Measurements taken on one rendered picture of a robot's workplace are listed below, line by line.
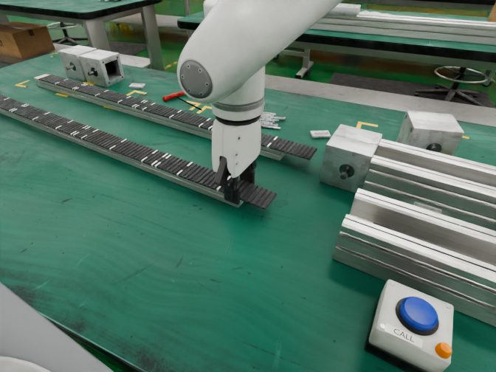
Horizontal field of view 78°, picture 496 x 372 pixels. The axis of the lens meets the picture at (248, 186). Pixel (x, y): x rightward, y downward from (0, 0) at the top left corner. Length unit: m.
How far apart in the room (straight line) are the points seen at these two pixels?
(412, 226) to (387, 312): 0.17
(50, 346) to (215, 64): 0.32
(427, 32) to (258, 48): 1.71
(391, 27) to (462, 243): 1.57
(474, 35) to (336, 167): 1.49
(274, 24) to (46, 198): 0.58
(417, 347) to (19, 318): 0.40
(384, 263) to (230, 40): 0.38
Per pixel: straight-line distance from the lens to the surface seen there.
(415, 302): 0.44
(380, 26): 1.99
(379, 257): 0.50
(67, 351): 0.36
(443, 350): 0.43
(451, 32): 2.02
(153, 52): 3.40
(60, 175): 0.81
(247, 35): 0.35
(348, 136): 0.68
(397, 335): 0.43
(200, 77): 0.38
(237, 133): 0.48
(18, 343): 0.36
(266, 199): 0.58
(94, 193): 0.72
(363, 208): 0.54
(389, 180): 0.65
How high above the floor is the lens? 1.20
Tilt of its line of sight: 39 degrees down
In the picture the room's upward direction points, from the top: straight up
